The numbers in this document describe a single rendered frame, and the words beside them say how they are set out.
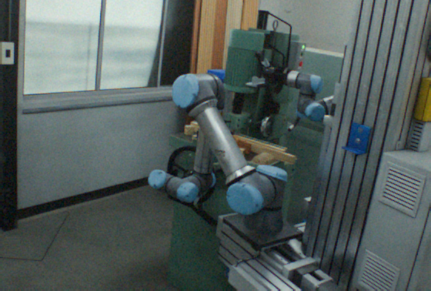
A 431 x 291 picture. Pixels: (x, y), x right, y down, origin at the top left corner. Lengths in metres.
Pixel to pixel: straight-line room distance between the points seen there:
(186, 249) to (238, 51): 1.13
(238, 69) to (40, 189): 1.80
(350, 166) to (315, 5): 3.32
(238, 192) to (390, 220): 0.48
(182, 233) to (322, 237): 1.04
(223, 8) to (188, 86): 2.55
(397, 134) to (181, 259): 1.54
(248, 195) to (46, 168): 2.09
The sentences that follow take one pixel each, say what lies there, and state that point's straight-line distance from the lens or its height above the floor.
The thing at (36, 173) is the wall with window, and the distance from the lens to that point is 3.22.
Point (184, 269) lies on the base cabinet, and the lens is 2.53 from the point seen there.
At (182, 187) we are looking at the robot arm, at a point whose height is 0.92.
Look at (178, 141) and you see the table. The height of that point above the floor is 0.88.
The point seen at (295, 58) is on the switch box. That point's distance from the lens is 2.36.
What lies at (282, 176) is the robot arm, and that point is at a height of 1.04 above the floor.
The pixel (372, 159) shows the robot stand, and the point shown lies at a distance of 1.43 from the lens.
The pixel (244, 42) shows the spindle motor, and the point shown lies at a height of 1.45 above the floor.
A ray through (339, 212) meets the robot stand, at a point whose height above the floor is 0.96.
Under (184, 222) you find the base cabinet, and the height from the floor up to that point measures 0.44.
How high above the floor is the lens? 1.56
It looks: 14 degrees down
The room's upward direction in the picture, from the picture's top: 7 degrees clockwise
